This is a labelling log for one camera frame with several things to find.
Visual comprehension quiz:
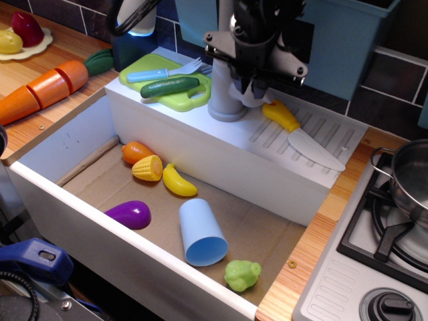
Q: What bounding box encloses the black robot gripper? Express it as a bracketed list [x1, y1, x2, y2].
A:
[203, 1, 308, 99]

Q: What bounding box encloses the grey faucet lever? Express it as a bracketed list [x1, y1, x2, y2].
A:
[228, 82, 274, 108]

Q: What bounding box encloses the grey toy faucet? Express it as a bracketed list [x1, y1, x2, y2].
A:
[207, 0, 272, 122]

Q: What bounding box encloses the green toy cucumber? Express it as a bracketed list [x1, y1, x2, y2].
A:
[140, 76, 200, 98]

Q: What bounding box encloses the green cutting board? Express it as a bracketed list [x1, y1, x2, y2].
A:
[119, 53, 212, 112]

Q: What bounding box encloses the teal plastic bin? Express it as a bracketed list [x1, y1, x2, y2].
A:
[175, 1, 400, 100]

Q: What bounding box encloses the yellow toy banana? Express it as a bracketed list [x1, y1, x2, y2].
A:
[163, 163, 198, 197]

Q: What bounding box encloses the yellow toy corn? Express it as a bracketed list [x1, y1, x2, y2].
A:
[132, 155, 163, 182]

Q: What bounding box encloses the small orange toy carrot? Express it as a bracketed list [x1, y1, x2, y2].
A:
[121, 141, 154, 165]

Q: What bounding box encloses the white toy sink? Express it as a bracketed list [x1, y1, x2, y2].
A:
[7, 45, 370, 321]

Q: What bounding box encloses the light blue plastic cup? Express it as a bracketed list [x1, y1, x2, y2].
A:
[179, 199, 229, 267]

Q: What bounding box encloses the purple toy eggplant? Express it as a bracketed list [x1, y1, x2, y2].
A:
[104, 201, 152, 230]

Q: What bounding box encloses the steel cooking pot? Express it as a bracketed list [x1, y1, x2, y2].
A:
[370, 139, 427, 228]

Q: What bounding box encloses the large orange wooden carrot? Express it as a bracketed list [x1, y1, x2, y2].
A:
[1, 49, 114, 126]

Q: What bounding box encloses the light green toy vegetable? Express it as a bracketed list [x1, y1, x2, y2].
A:
[224, 260, 262, 292]

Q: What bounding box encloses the grey toy stove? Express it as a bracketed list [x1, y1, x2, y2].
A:
[292, 148, 427, 320]

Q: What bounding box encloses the cream scalloped plate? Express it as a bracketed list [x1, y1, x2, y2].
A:
[0, 27, 53, 61]

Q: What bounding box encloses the black stove grate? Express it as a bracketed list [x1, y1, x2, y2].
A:
[336, 152, 427, 284]

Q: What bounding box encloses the red toy fruit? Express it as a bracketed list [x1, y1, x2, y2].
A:
[11, 12, 44, 47]

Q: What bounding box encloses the yellow toy potato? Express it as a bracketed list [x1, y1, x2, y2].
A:
[0, 29, 23, 54]

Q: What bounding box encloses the black stove knob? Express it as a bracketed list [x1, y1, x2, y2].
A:
[359, 288, 423, 321]

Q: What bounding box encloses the blue clamp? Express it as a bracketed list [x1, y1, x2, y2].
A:
[1, 238, 74, 286]

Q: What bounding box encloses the yellow handled toy knife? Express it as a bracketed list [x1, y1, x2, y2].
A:
[261, 100, 346, 172]

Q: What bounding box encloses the blue handled toy fork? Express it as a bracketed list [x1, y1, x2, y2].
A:
[126, 58, 202, 83]

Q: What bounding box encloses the black braided cable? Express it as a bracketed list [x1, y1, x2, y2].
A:
[0, 270, 41, 321]

